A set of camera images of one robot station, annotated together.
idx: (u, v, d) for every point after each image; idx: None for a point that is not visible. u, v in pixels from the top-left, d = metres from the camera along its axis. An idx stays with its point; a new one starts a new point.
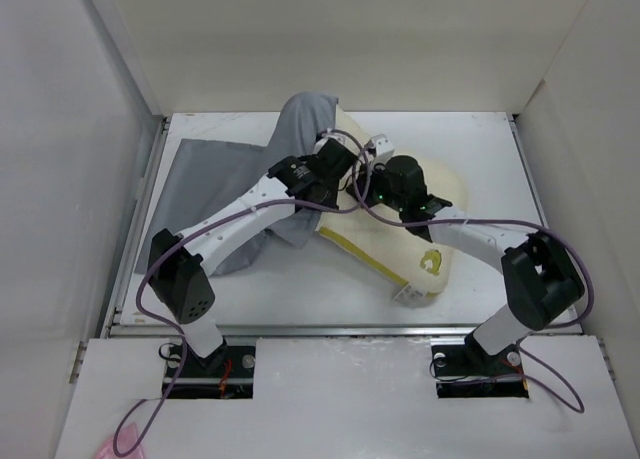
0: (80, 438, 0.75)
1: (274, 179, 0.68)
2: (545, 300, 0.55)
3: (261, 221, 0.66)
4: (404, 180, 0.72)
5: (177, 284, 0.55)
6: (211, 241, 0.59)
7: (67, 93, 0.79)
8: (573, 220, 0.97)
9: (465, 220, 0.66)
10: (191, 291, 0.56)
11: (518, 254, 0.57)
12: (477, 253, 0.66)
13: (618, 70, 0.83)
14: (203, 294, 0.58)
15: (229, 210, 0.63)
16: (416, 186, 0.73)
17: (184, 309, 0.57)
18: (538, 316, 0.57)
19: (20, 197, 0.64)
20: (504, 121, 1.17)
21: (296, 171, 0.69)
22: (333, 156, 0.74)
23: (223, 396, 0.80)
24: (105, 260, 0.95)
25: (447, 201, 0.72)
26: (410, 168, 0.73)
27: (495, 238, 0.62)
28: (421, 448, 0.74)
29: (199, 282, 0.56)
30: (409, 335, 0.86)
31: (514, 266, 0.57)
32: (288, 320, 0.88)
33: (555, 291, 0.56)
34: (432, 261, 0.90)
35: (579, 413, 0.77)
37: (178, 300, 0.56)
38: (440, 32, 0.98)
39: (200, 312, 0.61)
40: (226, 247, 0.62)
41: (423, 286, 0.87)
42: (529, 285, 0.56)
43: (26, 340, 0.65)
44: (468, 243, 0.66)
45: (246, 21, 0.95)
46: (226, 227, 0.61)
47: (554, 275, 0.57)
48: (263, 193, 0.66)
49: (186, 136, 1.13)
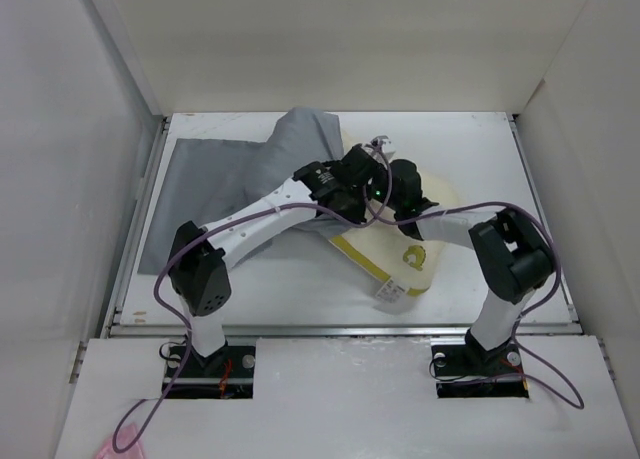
0: (80, 438, 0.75)
1: (299, 182, 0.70)
2: (514, 267, 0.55)
3: (282, 223, 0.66)
4: (403, 185, 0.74)
5: (197, 275, 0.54)
6: (234, 236, 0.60)
7: (67, 93, 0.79)
8: (573, 220, 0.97)
9: (444, 211, 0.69)
10: (211, 285, 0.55)
11: (485, 226, 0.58)
12: (459, 241, 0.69)
13: (618, 69, 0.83)
14: (221, 289, 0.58)
15: (252, 208, 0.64)
16: (414, 190, 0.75)
17: (201, 302, 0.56)
18: (509, 287, 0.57)
19: (20, 196, 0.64)
20: (503, 121, 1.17)
21: (321, 176, 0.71)
22: (356, 163, 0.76)
23: (223, 396, 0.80)
24: (105, 260, 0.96)
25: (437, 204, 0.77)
26: (409, 172, 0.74)
27: (470, 219, 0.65)
28: (421, 448, 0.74)
29: (219, 277, 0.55)
30: (409, 335, 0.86)
31: (481, 235, 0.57)
32: (288, 320, 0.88)
33: (526, 262, 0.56)
34: (415, 257, 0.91)
35: (579, 409, 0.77)
37: (196, 291, 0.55)
38: (440, 32, 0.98)
39: (215, 305, 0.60)
40: (248, 244, 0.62)
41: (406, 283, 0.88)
42: (497, 256, 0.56)
43: (26, 340, 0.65)
44: (450, 232, 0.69)
45: (246, 21, 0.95)
46: (250, 225, 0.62)
47: (525, 249, 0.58)
48: (287, 195, 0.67)
49: (186, 135, 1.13)
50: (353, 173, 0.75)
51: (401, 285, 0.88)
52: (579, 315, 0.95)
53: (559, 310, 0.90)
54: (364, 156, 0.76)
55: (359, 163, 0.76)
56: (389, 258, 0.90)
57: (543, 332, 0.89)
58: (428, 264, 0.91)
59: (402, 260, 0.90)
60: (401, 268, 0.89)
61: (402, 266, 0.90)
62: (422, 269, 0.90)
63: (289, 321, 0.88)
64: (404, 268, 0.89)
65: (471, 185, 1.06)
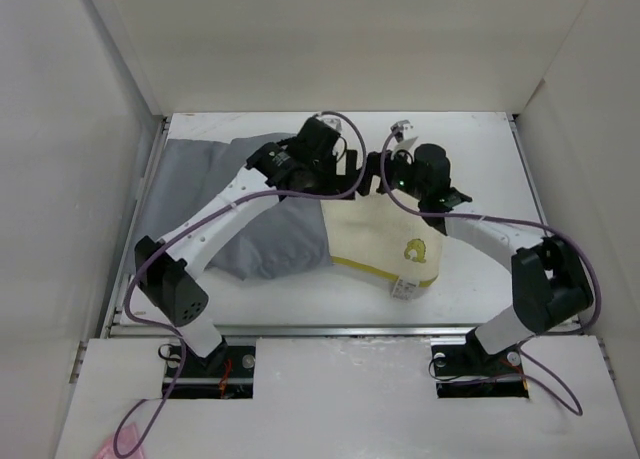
0: (80, 438, 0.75)
1: (253, 170, 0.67)
2: (550, 304, 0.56)
3: (245, 216, 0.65)
4: (431, 170, 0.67)
5: (164, 289, 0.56)
6: (193, 243, 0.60)
7: (67, 92, 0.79)
8: (574, 220, 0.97)
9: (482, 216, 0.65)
10: (181, 296, 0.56)
11: (530, 256, 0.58)
12: (489, 250, 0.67)
13: (618, 70, 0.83)
14: (195, 298, 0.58)
15: (210, 208, 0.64)
16: (440, 178, 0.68)
17: (177, 313, 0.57)
18: (540, 319, 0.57)
19: (20, 196, 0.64)
20: (504, 121, 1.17)
21: (275, 159, 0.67)
22: (313, 136, 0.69)
23: (223, 396, 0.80)
24: (105, 260, 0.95)
25: (467, 196, 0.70)
26: (439, 158, 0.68)
27: (512, 239, 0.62)
28: (421, 448, 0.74)
29: (187, 288, 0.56)
30: (410, 335, 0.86)
31: (525, 266, 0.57)
32: (288, 320, 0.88)
33: (564, 297, 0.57)
34: (416, 250, 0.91)
35: (578, 415, 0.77)
37: (168, 304, 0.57)
38: (440, 32, 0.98)
39: (196, 312, 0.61)
40: (211, 248, 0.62)
41: (414, 277, 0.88)
42: (538, 291, 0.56)
43: (27, 340, 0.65)
44: (483, 239, 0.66)
45: (246, 21, 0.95)
46: (207, 227, 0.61)
47: (563, 282, 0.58)
48: (243, 186, 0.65)
49: (186, 136, 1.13)
50: (312, 149, 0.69)
51: (411, 281, 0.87)
52: None
53: None
54: (320, 128, 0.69)
55: (317, 139, 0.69)
56: (391, 257, 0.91)
57: (543, 331, 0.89)
58: (429, 255, 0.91)
59: (404, 257, 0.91)
60: (404, 265, 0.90)
61: (405, 263, 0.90)
62: (424, 261, 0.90)
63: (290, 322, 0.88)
64: (408, 264, 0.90)
65: (470, 185, 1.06)
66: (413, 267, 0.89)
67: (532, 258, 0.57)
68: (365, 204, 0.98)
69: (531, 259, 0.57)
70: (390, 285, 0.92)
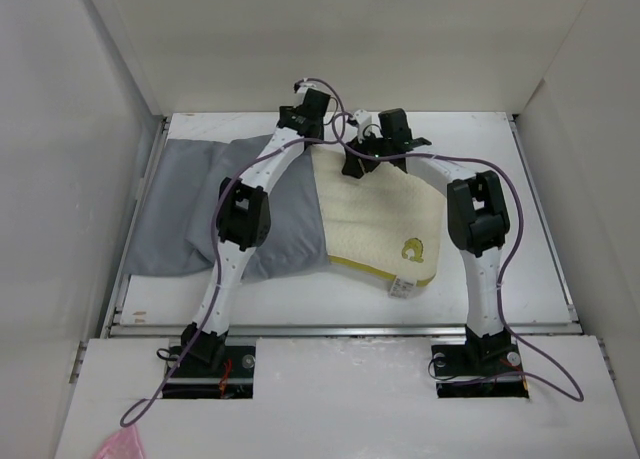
0: (80, 439, 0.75)
1: (285, 128, 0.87)
2: (474, 226, 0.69)
3: (287, 159, 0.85)
4: (390, 119, 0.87)
5: (250, 212, 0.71)
6: (262, 176, 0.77)
7: (67, 92, 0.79)
8: (574, 220, 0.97)
9: (432, 157, 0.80)
10: (262, 215, 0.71)
11: (461, 185, 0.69)
12: (437, 184, 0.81)
13: (619, 69, 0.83)
14: (265, 219, 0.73)
15: (263, 154, 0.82)
16: (399, 126, 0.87)
17: (257, 234, 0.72)
18: (464, 238, 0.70)
19: (20, 197, 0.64)
20: (503, 121, 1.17)
21: (296, 119, 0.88)
22: (315, 101, 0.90)
23: (223, 396, 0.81)
24: (105, 260, 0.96)
25: (426, 142, 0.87)
26: (400, 118, 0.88)
27: (452, 173, 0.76)
28: (421, 448, 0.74)
29: (264, 209, 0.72)
30: (413, 333, 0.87)
31: (456, 193, 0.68)
32: (287, 320, 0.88)
33: (484, 223, 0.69)
34: (414, 250, 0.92)
35: (579, 402, 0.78)
37: (252, 226, 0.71)
38: (440, 33, 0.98)
39: (264, 235, 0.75)
40: (271, 180, 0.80)
41: (413, 276, 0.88)
42: (465, 213, 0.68)
43: (27, 340, 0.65)
44: (432, 174, 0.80)
45: (246, 21, 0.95)
46: (268, 165, 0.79)
47: (489, 211, 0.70)
48: (283, 138, 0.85)
49: (186, 135, 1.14)
50: (316, 107, 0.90)
51: (409, 281, 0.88)
52: (579, 315, 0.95)
53: (559, 310, 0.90)
54: (319, 94, 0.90)
55: (320, 100, 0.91)
56: (388, 256, 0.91)
57: (543, 332, 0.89)
58: (428, 254, 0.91)
59: (402, 257, 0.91)
60: (404, 264, 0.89)
61: (403, 262, 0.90)
62: (422, 261, 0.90)
63: (289, 322, 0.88)
64: (407, 263, 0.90)
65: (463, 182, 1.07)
66: (412, 265, 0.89)
67: (463, 187, 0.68)
68: (364, 204, 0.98)
69: (462, 189, 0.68)
70: (386, 283, 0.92)
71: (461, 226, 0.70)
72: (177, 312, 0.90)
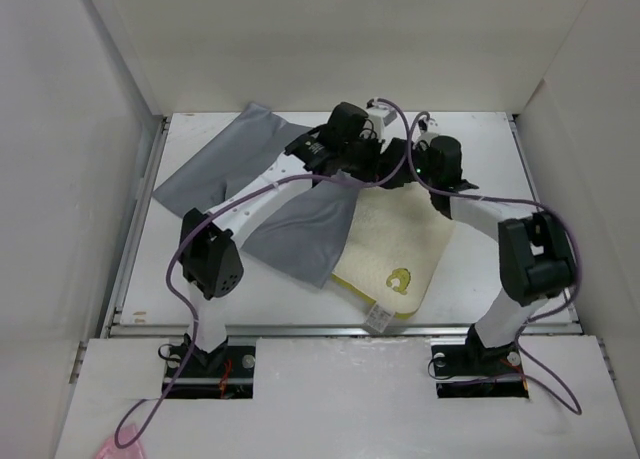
0: (80, 439, 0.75)
1: (291, 156, 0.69)
2: (531, 273, 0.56)
3: (282, 198, 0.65)
4: (443, 158, 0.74)
5: (210, 254, 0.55)
6: (239, 216, 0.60)
7: (66, 92, 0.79)
8: (573, 222, 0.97)
9: (480, 198, 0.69)
10: (225, 261, 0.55)
11: (515, 223, 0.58)
12: (486, 229, 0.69)
13: (619, 68, 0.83)
14: (232, 267, 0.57)
15: (252, 187, 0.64)
16: (453, 165, 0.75)
17: (216, 283, 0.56)
18: (519, 288, 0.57)
19: (21, 196, 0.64)
20: (503, 121, 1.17)
21: (311, 148, 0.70)
22: (341, 125, 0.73)
23: (222, 396, 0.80)
24: (105, 261, 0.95)
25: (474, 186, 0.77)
26: (451, 148, 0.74)
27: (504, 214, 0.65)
28: (421, 448, 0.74)
29: (230, 255, 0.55)
30: (409, 334, 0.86)
31: (508, 230, 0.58)
32: (287, 320, 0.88)
33: (544, 272, 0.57)
34: (400, 279, 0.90)
35: (577, 414, 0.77)
37: (211, 274, 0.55)
38: (440, 33, 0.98)
39: (232, 285, 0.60)
40: (254, 222, 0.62)
41: (389, 305, 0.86)
42: (519, 256, 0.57)
43: (27, 339, 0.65)
44: (481, 218, 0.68)
45: (245, 21, 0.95)
46: (253, 203, 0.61)
47: (549, 257, 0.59)
48: (282, 169, 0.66)
49: (186, 135, 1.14)
50: (340, 134, 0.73)
51: (387, 310, 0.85)
52: (579, 316, 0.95)
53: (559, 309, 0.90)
54: (349, 113, 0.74)
55: (347, 125, 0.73)
56: (373, 278, 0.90)
57: (543, 332, 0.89)
58: (414, 286, 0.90)
59: (386, 283, 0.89)
60: (386, 292, 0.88)
61: (385, 288, 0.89)
62: (405, 293, 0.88)
63: (289, 322, 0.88)
64: (390, 290, 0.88)
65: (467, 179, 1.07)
66: (390, 292, 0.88)
67: (517, 225, 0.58)
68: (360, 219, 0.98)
69: (515, 226, 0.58)
70: (366, 307, 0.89)
71: (513, 271, 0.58)
72: (177, 313, 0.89)
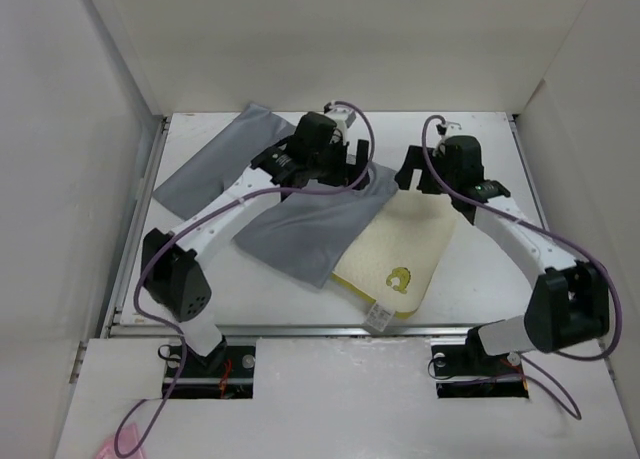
0: (80, 439, 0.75)
1: (258, 169, 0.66)
2: (564, 333, 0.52)
3: (249, 213, 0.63)
4: (458, 151, 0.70)
5: (174, 278, 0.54)
6: (203, 235, 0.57)
7: (66, 92, 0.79)
8: (574, 221, 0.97)
9: (516, 222, 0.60)
10: (191, 285, 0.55)
11: (557, 277, 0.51)
12: (514, 255, 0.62)
13: (619, 68, 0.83)
14: (199, 290, 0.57)
15: (216, 203, 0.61)
16: (471, 162, 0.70)
17: (182, 306, 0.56)
18: (547, 343, 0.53)
19: (20, 196, 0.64)
20: (503, 121, 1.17)
21: (278, 160, 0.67)
22: (309, 135, 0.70)
23: (222, 396, 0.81)
24: (105, 261, 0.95)
25: (505, 190, 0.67)
26: (467, 141, 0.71)
27: (542, 254, 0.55)
28: (421, 448, 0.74)
29: (195, 279, 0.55)
30: (410, 334, 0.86)
31: (550, 287, 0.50)
32: (287, 320, 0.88)
33: (578, 330, 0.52)
34: (400, 279, 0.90)
35: (576, 419, 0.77)
37: (177, 298, 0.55)
38: (438, 33, 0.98)
39: (199, 308, 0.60)
40: (220, 240, 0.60)
41: (390, 305, 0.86)
42: (557, 315, 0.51)
43: (27, 339, 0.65)
44: (512, 243, 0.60)
45: (246, 22, 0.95)
46: (217, 220, 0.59)
47: (584, 308, 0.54)
48: (249, 184, 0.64)
49: (186, 136, 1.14)
50: (307, 145, 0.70)
51: (387, 309, 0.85)
52: None
53: None
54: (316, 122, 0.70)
55: (315, 134, 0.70)
56: (373, 278, 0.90)
57: None
58: (414, 285, 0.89)
59: (385, 283, 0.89)
60: (386, 292, 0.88)
61: (385, 288, 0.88)
62: (405, 292, 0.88)
63: (289, 322, 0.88)
64: (390, 291, 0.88)
65: None
66: (390, 292, 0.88)
67: (559, 280, 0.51)
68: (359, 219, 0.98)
69: (559, 283, 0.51)
70: (366, 306, 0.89)
71: (541, 322, 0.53)
72: None
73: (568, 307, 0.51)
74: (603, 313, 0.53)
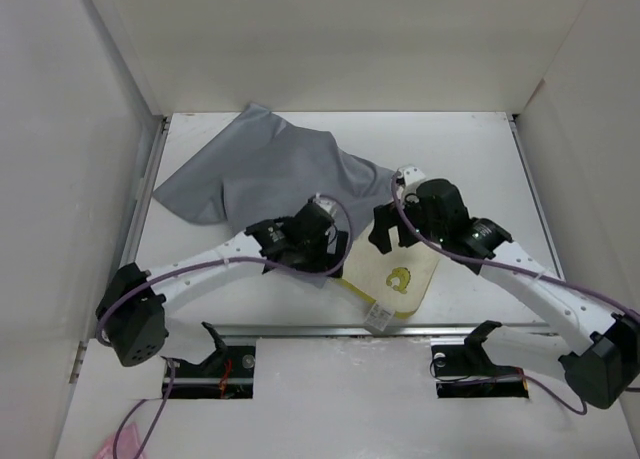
0: (81, 439, 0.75)
1: (251, 236, 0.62)
2: (617, 389, 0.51)
3: (230, 275, 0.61)
4: (439, 203, 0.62)
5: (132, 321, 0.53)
6: (178, 284, 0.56)
7: (65, 92, 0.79)
8: (575, 222, 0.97)
9: (536, 279, 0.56)
10: (145, 335, 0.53)
11: (606, 346, 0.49)
12: (533, 308, 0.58)
13: (619, 68, 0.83)
14: (151, 340, 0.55)
15: (202, 256, 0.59)
16: (454, 207, 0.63)
17: (128, 352, 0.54)
18: (601, 399, 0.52)
19: (20, 196, 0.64)
20: (503, 121, 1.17)
21: (273, 235, 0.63)
22: (309, 220, 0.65)
23: (223, 396, 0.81)
24: (104, 261, 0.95)
25: (507, 234, 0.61)
26: (444, 188, 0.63)
27: (577, 316, 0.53)
28: (421, 448, 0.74)
29: (150, 330, 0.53)
30: (408, 335, 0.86)
31: (603, 361, 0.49)
32: (287, 321, 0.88)
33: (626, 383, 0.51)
34: (399, 279, 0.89)
35: (582, 414, 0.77)
37: (126, 341, 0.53)
38: (438, 33, 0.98)
39: (145, 355, 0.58)
40: (193, 293, 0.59)
41: (390, 306, 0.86)
42: (611, 380, 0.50)
43: (27, 339, 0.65)
44: (534, 299, 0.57)
45: (245, 21, 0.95)
46: (197, 272, 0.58)
47: None
48: (238, 246, 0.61)
49: (186, 136, 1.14)
50: (304, 229, 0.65)
51: (387, 309, 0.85)
52: None
53: None
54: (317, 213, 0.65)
55: (315, 222, 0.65)
56: (372, 279, 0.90)
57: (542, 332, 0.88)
58: (414, 285, 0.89)
59: (385, 284, 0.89)
60: (386, 292, 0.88)
61: (385, 288, 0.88)
62: (405, 292, 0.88)
63: (289, 322, 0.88)
64: (390, 291, 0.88)
65: (466, 179, 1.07)
66: (390, 293, 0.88)
67: (609, 350, 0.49)
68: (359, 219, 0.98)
69: (609, 352, 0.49)
70: (366, 307, 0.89)
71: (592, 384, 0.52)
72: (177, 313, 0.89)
73: (620, 372, 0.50)
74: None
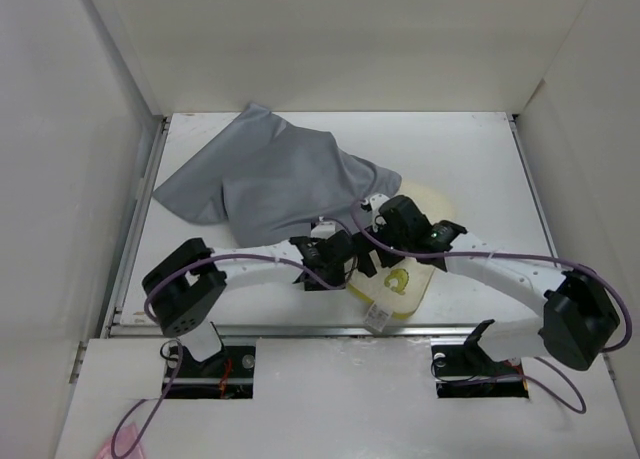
0: (81, 439, 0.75)
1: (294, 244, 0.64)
2: (592, 346, 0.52)
3: (273, 275, 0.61)
4: (398, 213, 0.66)
5: (193, 288, 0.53)
6: (234, 268, 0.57)
7: (65, 92, 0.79)
8: (575, 221, 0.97)
9: (490, 256, 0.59)
10: (197, 307, 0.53)
11: (562, 301, 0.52)
12: (498, 288, 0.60)
13: (619, 69, 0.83)
14: (197, 314, 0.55)
15: (257, 247, 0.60)
16: (412, 216, 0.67)
17: (175, 321, 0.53)
18: (582, 362, 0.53)
19: (19, 196, 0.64)
20: (503, 121, 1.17)
21: (311, 248, 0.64)
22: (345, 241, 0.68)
23: (223, 396, 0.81)
24: (104, 261, 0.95)
25: (461, 227, 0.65)
26: (399, 200, 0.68)
27: (531, 279, 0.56)
28: (421, 448, 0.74)
29: (204, 304, 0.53)
30: (408, 335, 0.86)
31: (562, 317, 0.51)
32: (286, 321, 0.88)
33: (601, 337, 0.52)
34: (397, 279, 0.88)
35: (581, 413, 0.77)
37: (180, 306, 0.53)
38: (439, 33, 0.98)
39: (183, 330, 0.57)
40: (239, 283, 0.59)
41: (388, 306, 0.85)
42: (580, 336, 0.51)
43: (27, 340, 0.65)
44: (494, 278, 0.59)
45: (245, 21, 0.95)
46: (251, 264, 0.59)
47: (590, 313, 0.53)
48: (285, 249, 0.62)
49: (186, 136, 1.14)
50: (338, 250, 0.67)
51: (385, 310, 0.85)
52: None
53: None
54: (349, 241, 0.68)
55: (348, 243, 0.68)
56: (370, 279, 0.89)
57: None
58: (412, 286, 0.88)
59: (383, 285, 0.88)
60: (384, 293, 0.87)
61: (382, 289, 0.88)
62: (403, 293, 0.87)
63: (289, 322, 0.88)
64: (387, 292, 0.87)
65: (466, 180, 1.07)
66: (387, 294, 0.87)
67: (566, 304, 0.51)
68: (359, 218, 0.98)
69: (566, 306, 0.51)
70: (365, 307, 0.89)
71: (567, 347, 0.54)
72: None
73: (586, 324, 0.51)
74: (610, 309, 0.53)
